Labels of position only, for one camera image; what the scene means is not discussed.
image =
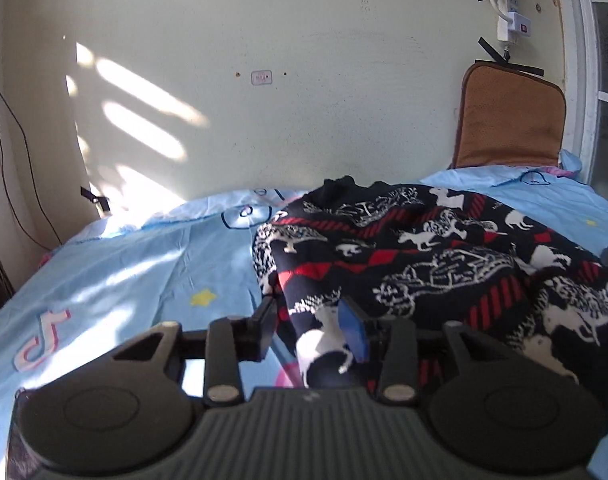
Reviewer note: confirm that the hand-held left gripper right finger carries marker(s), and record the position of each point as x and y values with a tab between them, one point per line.
353	332

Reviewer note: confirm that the white window frame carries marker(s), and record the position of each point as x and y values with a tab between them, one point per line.
579	60

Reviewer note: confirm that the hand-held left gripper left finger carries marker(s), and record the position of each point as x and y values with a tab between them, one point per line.
267	327

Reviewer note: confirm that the small wall sticker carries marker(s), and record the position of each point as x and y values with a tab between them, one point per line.
262	77

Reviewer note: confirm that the white power strip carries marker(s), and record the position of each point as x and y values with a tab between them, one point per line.
515	12

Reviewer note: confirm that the light blue printed bedsheet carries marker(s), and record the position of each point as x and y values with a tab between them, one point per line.
123	270

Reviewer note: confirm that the black red white patterned sweater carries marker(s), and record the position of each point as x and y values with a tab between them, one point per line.
434	260

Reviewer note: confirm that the brown cushion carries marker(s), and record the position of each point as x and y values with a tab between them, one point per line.
511	120

